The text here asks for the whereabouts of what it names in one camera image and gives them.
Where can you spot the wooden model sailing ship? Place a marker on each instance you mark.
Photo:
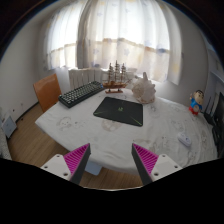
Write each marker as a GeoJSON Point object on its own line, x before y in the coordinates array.
{"type": "Point", "coordinates": [116, 79]}

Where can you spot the orange wooden chair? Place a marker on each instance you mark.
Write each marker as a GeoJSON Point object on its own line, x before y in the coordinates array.
{"type": "Point", "coordinates": [47, 91]}

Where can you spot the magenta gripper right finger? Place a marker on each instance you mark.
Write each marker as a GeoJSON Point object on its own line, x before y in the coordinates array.
{"type": "Point", "coordinates": [152, 167]}

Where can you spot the sheer white curtain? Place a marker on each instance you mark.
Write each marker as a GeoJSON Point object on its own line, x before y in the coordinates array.
{"type": "Point", "coordinates": [143, 35]}

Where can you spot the black mouse pad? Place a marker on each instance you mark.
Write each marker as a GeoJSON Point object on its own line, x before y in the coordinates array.
{"type": "Point", "coordinates": [120, 110]}

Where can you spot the large white conch shell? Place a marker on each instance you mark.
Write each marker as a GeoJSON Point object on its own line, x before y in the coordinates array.
{"type": "Point", "coordinates": [144, 90]}

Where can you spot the black mechanical keyboard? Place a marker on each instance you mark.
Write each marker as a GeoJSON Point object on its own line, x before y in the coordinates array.
{"type": "Point", "coordinates": [77, 95]}

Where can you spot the white computer mouse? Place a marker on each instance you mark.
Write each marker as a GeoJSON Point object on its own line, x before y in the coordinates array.
{"type": "Point", "coordinates": [184, 139]}

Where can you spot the white radiator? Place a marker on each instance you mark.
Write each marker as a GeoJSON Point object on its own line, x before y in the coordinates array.
{"type": "Point", "coordinates": [80, 77]}

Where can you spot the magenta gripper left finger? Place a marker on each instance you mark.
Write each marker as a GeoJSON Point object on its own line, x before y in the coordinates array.
{"type": "Point", "coordinates": [70, 166]}

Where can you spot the black device at right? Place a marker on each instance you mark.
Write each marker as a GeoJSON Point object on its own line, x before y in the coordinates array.
{"type": "Point", "coordinates": [217, 122]}

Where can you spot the cartoon boy figurine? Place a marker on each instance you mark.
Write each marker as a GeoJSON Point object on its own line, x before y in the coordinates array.
{"type": "Point", "coordinates": [196, 102]}

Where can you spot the white patterned tablecloth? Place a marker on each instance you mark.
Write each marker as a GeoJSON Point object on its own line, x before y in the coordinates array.
{"type": "Point", "coordinates": [111, 141]}

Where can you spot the white box on floor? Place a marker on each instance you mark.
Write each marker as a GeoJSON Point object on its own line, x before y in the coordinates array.
{"type": "Point", "coordinates": [9, 126]}

